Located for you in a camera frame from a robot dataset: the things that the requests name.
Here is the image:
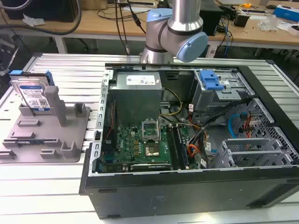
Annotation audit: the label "grey power supply unit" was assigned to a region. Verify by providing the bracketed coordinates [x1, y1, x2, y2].
[108, 71, 163, 128]

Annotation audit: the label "grey parts rack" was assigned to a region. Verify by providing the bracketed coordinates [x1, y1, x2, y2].
[0, 85, 92, 163]

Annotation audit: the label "wooden desk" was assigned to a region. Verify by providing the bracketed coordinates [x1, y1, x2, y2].
[0, 0, 299, 55]

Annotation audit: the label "yellow black power wires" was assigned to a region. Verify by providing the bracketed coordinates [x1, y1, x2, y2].
[158, 87, 183, 117]

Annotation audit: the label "black open PC case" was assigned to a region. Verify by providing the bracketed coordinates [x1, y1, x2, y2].
[78, 62, 299, 220]

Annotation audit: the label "metal drive cage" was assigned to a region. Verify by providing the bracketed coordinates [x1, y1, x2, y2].
[189, 69, 256, 122]

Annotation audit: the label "black wire bundle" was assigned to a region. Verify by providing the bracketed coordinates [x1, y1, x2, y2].
[186, 98, 255, 168]

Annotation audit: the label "black RAM stick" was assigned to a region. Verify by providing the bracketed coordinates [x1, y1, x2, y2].
[167, 125, 183, 170]
[175, 124, 190, 169]

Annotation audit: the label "blue drive bay latch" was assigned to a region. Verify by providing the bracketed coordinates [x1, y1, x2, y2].
[199, 69, 225, 91]

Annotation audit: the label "blue SATA wire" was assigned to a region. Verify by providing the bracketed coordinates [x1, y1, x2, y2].
[228, 112, 248, 140]

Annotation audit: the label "CPU socket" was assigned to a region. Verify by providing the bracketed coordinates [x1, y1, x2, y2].
[144, 145, 160, 157]

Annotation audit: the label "blue cable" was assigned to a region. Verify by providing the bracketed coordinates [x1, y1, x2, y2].
[219, 17, 234, 56]

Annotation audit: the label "open CPU socket cover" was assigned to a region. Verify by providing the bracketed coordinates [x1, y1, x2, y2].
[141, 120, 160, 144]

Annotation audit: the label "thick grey cable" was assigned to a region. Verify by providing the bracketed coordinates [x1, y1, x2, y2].
[0, 0, 83, 36]

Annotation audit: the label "black box on desk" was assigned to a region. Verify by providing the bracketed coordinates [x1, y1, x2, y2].
[234, 11, 251, 28]

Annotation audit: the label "black cable with plug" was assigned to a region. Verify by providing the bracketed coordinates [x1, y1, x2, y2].
[128, 0, 147, 35]

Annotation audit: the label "clear plastic bag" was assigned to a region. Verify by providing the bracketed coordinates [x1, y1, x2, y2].
[258, 14, 284, 32]

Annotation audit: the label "graphics card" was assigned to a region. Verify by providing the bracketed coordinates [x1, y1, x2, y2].
[130, 163, 171, 173]

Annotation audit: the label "green motherboard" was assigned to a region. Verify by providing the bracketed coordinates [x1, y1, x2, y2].
[100, 121, 201, 173]

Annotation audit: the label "hard disk in blue carrier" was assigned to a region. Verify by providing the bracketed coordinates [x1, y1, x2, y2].
[9, 69, 55, 112]

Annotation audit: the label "orange wire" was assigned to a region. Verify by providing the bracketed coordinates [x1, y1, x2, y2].
[187, 144, 201, 160]

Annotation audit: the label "blue cardboard box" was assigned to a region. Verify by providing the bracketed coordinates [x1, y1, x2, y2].
[272, 4, 299, 23]

